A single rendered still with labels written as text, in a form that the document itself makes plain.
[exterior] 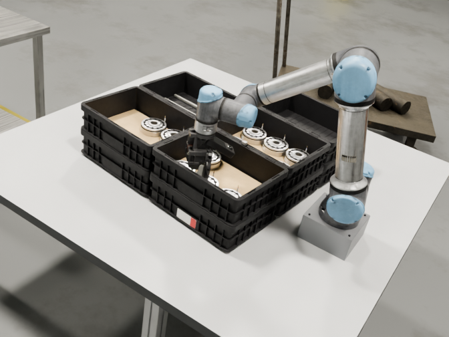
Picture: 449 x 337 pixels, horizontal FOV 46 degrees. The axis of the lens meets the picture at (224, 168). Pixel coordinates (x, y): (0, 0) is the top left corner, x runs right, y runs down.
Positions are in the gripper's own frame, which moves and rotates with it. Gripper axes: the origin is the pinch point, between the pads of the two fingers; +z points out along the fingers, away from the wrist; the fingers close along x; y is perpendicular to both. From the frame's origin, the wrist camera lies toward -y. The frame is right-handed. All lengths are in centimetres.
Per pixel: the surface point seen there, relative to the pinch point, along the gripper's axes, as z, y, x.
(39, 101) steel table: 43, 67, -139
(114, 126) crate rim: -7.4, 30.4, -22.9
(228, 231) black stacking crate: 5.1, -5.2, 22.1
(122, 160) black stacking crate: 4.8, 27.1, -18.7
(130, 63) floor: 85, 4, -300
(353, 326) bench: 15, -39, 55
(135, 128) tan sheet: 2.0, 21.0, -38.8
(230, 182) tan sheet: 2.0, -10.7, -1.5
